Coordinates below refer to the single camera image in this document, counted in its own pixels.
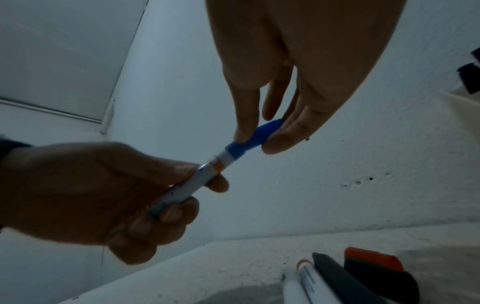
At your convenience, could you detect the white window frame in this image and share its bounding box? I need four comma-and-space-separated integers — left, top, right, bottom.
0, 0, 150, 125

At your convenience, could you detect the black eraser with orange top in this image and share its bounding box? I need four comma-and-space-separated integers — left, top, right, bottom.
343, 247, 420, 304

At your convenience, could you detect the blue marker cap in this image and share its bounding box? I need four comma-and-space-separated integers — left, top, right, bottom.
224, 119, 287, 162

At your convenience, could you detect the black device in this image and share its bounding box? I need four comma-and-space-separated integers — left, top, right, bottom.
456, 47, 480, 96

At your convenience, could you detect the person's left hand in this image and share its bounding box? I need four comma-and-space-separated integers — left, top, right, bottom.
3, 142, 230, 265

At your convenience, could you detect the white marker with red end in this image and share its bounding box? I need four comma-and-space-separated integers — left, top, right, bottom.
295, 258, 340, 304

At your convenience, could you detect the person's right hand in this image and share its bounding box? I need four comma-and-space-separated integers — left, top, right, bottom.
204, 0, 408, 156

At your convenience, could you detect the white marker with orange band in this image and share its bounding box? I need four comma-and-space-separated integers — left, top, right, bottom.
148, 148, 238, 219

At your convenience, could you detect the black marker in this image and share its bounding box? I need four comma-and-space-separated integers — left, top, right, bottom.
312, 252, 385, 304

